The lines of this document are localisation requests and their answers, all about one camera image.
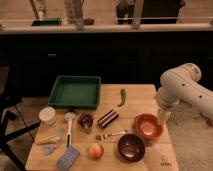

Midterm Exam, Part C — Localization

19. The black office chair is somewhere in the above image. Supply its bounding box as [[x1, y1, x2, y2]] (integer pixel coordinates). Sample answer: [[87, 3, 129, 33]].
[[0, 65, 40, 171]]

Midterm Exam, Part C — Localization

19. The small blue plastic piece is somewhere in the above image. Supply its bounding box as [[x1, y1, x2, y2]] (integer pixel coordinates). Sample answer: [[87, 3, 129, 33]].
[[42, 144, 56, 156]]

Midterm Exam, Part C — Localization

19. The white dish brush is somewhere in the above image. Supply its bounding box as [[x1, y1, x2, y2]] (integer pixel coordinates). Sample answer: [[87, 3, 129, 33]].
[[65, 112, 76, 147]]

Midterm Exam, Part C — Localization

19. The black red striped block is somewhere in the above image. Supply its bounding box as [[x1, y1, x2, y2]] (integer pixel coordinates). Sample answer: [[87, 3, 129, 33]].
[[97, 109, 119, 128]]

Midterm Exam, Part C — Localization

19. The green plastic tray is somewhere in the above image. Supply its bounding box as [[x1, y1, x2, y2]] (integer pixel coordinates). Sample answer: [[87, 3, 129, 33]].
[[48, 75, 101, 110]]

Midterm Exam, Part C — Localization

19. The blue sponge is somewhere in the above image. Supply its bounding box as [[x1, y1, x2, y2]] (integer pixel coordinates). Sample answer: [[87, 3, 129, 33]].
[[56, 146, 80, 171]]

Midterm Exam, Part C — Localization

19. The yellow banana toy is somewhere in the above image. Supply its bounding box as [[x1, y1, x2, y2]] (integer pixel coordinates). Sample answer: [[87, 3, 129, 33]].
[[36, 129, 64, 145]]

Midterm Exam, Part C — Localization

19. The dark brown bowl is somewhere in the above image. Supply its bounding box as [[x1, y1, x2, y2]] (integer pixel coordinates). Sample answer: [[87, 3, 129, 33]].
[[117, 134, 145, 162]]

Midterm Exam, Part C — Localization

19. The orange apple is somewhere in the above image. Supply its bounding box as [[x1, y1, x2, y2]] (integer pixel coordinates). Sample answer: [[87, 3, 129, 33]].
[[88, 143, 104, 159]]

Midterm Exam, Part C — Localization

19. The green chili pepper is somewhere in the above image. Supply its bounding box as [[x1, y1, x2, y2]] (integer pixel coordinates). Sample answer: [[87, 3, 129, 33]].
[[118, 88, 126, 107]]

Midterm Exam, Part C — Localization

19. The orange bowl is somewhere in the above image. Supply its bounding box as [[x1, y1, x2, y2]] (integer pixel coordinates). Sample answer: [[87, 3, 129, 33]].
[[134, 114, 163, 140]]

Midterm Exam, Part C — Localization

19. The green box on shelf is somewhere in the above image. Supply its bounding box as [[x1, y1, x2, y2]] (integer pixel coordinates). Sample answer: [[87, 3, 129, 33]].
[[31, 19, 61, 26]]

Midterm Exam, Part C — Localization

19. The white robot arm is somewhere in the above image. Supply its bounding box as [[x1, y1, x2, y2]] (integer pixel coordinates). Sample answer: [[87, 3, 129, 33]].
[[155, 63, 213, 122]]

